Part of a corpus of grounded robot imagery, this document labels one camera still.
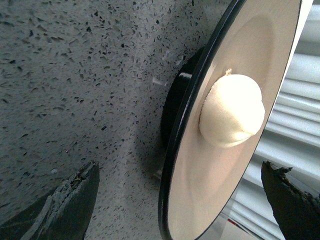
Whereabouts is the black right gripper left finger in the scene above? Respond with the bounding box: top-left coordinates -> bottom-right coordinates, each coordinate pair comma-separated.
0,161 -> 100,240

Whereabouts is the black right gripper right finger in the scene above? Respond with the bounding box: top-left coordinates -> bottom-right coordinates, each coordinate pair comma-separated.
261,161 -> 320,240

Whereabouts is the white steamed bun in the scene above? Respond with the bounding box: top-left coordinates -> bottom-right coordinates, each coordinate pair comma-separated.
199,68 -> 265,148

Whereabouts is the beige plate with black rim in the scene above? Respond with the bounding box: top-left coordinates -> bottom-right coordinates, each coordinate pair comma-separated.
158,0 -> 313,240

